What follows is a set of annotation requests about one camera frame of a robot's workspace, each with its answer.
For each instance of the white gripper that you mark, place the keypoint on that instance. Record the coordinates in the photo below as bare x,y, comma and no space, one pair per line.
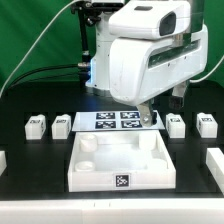
140,70

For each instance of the white square table top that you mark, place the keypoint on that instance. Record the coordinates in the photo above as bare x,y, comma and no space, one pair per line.
120,160

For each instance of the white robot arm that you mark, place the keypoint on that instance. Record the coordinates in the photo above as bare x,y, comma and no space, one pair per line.
94,18

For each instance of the white sheet with markers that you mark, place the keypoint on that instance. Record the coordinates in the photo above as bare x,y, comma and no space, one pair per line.
112,120

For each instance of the white right obstacle block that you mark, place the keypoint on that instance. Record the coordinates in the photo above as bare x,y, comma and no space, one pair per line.
215,163

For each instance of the white obstacle block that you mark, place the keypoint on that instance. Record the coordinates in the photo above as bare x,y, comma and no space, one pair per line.
3,163
215,163

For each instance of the white left obstacle block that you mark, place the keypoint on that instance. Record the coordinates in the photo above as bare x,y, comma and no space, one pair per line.
3,163

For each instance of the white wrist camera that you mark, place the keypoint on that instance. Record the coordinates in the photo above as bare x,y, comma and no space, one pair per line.
145,19

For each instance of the white front border rail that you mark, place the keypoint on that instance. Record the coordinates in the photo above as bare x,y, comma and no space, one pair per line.
115,211

